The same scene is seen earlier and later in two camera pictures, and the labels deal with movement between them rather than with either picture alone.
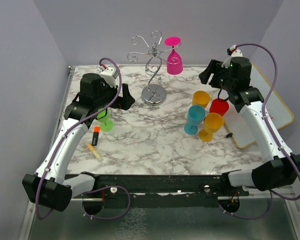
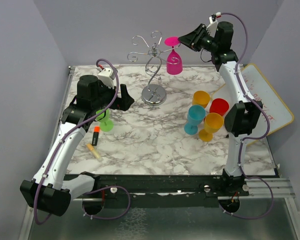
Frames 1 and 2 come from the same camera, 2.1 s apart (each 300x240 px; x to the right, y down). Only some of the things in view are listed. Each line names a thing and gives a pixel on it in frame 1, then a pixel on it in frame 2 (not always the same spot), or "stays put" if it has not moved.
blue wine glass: x=196 y=115 stays put
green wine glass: x=106 y=124 stays put
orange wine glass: x=213 y=122 stays put
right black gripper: x=204 y=75 → x=191 y=39
